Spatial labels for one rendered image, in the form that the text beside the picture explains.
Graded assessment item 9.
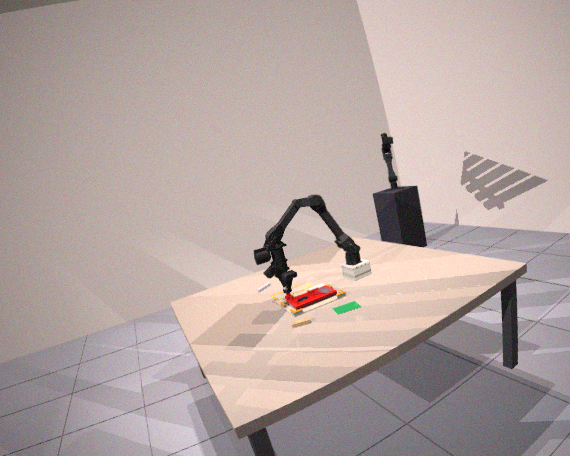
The green flat rectangle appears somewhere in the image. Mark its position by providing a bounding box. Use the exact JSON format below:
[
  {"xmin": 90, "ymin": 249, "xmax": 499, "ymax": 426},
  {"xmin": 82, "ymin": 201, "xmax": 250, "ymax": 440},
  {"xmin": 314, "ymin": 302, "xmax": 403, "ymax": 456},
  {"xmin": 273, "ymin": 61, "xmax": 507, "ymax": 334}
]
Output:
[{"xmin": 333, "ymin": 301, "xmax": 361, "ymax": 315}]

